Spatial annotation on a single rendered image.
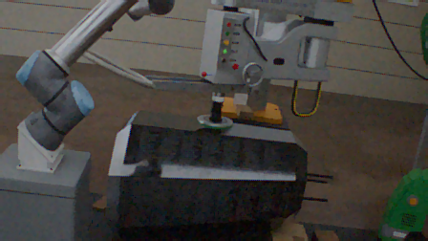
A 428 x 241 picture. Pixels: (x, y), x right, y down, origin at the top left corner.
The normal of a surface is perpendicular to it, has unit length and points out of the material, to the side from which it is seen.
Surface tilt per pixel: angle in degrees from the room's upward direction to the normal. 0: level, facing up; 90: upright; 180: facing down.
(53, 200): 90
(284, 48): 90
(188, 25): 90
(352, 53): 90
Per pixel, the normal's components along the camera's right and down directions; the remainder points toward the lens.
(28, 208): 0.06, 0.28
